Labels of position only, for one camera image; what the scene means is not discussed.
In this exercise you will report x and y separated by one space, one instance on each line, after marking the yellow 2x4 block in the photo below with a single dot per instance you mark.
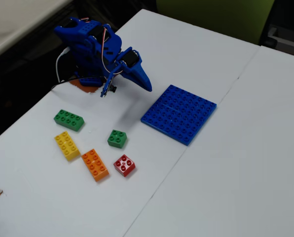
66 146

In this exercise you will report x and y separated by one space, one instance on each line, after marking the green 2x4 block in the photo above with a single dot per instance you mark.
68 120

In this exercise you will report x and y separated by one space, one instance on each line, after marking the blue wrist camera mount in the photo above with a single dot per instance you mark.
109 82

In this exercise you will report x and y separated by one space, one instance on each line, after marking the red 2x2 block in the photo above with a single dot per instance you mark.
124 166

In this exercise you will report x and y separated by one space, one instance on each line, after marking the blue 8x8 plate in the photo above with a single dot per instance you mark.
179 114

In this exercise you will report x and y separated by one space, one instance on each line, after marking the white desk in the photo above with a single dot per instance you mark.
13 22

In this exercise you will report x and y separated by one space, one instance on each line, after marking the green 2x2 block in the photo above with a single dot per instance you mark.
117 139

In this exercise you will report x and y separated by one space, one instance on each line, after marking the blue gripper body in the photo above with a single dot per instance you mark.
136 71

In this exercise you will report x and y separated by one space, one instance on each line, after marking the orange 2x4 block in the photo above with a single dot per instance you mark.
95 165

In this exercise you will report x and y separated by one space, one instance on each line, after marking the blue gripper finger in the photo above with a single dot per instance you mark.
134 76
145 77

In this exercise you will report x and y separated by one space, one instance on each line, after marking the white foam board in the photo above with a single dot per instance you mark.
50 209
235 185

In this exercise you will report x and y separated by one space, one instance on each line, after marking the grey box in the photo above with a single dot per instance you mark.
285 40

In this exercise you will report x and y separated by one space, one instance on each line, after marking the green chair back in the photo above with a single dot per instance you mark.
211 17

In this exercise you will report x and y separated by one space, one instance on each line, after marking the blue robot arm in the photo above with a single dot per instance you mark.
113 42

